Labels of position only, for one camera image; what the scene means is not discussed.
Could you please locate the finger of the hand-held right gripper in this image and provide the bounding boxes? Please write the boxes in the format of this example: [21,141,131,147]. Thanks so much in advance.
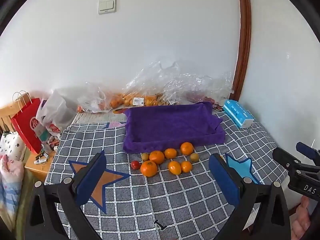
[272,147,304,172]
[296,142,320,160]

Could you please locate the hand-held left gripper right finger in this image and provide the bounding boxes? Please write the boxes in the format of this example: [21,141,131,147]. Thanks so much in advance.
[209,153,292,240]

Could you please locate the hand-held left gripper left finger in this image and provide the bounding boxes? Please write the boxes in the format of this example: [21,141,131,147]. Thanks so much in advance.
[25,151,107,240]

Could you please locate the small tangerine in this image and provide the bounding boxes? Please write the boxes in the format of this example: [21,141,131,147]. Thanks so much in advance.
[164,148,178,159]
[180,161,193,173]
[168,161,182,175]
[180,142,194,156]

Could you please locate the large orange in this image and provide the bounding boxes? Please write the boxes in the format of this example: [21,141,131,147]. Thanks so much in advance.
[149,150,165,165]
[140,160,158,178]

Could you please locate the purple towel-lined tray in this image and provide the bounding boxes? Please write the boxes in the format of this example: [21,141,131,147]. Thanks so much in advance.
[123,102,225,154]

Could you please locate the person's right hand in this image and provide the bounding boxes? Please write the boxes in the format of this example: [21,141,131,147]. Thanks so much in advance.
[291,196,314,240]

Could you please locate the wooden nightstand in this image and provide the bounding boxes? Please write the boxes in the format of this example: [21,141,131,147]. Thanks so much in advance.
[24,140,60,181]

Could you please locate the cluster of small toiletries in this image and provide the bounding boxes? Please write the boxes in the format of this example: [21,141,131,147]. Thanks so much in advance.
[34,135,60,165]

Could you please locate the printed cardboard carton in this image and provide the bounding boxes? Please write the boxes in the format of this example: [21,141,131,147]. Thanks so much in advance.
[74,107,128,125]

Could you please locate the grey checked blanket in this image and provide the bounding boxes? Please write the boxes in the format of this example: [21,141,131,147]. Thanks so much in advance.
[44,110,290,240]

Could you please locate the blue tissue box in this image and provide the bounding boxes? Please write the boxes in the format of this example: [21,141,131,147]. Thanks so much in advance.
[222,99,254,128]

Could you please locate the white plastic bag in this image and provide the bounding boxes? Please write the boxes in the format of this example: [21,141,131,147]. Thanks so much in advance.
[36,89,78,140]

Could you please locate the clear plastic bag with oranges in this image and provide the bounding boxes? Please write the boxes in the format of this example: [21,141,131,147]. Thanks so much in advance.
[77,81,125,113]

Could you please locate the red paper bag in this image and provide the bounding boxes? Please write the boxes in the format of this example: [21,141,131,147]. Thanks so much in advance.
[10,90,43,155]

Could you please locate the pink and blue quilt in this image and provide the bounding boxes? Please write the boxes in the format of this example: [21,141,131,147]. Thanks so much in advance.
[0,154,26,232]

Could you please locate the white floral pillow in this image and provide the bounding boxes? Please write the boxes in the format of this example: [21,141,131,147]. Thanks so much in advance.
[0,131,25,161]

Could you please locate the crumpled clear plastic bag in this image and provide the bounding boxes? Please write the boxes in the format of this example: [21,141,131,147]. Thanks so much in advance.
[162,71,234,105]

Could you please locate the clear labelled bag of tangerines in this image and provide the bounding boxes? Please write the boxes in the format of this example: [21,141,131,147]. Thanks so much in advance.
[110,60,180,108]

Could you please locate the wooden headboard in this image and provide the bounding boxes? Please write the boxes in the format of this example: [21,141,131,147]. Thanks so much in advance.
[0,102,26,137]

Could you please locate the brown wooden door frame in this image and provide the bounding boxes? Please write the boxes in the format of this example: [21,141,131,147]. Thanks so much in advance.
[229,0,252,102]

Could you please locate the white light switch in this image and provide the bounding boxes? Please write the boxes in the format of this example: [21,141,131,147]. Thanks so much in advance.
[98,0,117,15]

